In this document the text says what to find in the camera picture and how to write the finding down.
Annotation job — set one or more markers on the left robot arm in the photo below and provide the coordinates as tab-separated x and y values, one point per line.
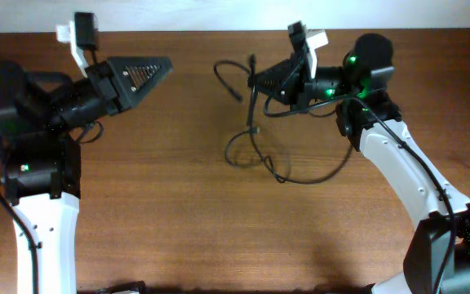
45	118

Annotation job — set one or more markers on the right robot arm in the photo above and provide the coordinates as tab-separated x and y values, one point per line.
438	258

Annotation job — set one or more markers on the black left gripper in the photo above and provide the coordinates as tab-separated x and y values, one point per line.
115	83

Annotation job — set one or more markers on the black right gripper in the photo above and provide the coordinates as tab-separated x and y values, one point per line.
297	84

